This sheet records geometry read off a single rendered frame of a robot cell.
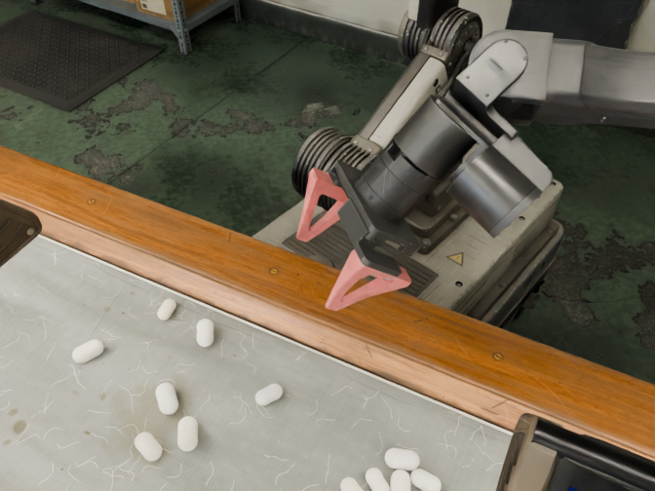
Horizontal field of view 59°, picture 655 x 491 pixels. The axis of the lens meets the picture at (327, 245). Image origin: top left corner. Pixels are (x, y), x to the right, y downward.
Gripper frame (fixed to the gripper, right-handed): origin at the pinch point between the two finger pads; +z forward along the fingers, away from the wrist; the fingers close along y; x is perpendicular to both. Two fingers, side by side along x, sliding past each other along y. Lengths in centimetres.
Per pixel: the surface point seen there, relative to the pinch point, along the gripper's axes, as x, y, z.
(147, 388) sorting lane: 4.9, 2.8, 26.2
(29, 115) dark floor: -9, 195, 111
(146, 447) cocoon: 6.6, -5.5, 25.1
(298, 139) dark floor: -86, 143, 47
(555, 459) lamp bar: 11.9, -30.1, -15.7
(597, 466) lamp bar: 11.0, -31.0, -16.8
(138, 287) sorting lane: 4.4, 18.7, 25.8
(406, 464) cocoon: -13.0, -15.7, 9.2
